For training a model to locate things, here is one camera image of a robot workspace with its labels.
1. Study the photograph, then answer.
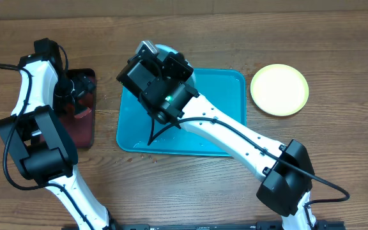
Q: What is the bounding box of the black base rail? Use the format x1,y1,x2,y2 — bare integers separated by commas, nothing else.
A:
61,220,346,230

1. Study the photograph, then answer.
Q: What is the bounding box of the black and pink sponge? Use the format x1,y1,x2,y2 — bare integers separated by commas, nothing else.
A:
74,107,91,119

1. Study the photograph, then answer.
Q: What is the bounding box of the light blue plate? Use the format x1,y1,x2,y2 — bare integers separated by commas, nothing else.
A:
155,44,196,88

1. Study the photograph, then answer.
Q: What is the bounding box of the teal plastic tray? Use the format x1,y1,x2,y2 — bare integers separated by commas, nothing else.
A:
116,68,247,157

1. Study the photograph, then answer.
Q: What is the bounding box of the dark red water tray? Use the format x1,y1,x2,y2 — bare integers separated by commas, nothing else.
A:
57,68,96,149

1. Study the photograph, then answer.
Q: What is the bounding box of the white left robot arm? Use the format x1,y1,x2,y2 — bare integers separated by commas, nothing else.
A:
0,38,119,229

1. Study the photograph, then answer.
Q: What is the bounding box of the yellow-green plate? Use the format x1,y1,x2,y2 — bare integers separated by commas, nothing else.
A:
250,64,309,116

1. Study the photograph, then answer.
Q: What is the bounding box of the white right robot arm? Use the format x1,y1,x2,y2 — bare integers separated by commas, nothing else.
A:
116,41,349,229

